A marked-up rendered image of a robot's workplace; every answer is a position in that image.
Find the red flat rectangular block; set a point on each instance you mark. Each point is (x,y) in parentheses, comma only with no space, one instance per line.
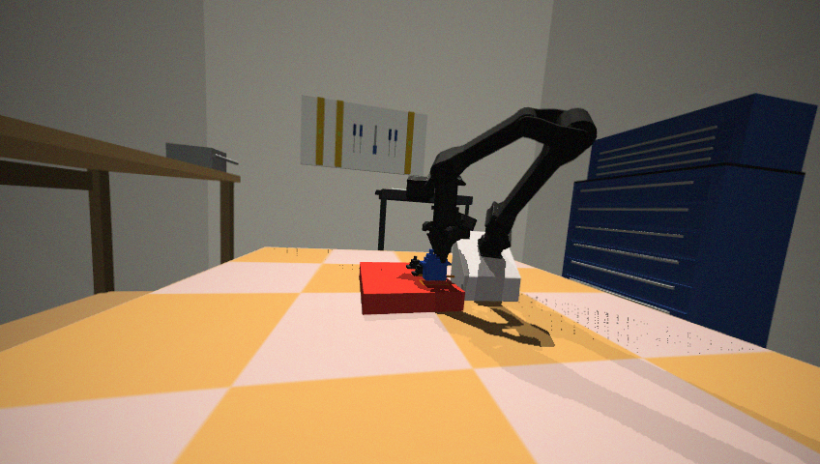
(392,287)

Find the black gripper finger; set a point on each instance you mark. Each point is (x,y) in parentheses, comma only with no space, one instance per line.
(433,242)
(444,246)

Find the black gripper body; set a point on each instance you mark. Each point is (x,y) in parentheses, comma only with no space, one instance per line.
(443,222)

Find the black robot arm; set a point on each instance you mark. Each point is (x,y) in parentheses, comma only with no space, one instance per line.
(564,134)

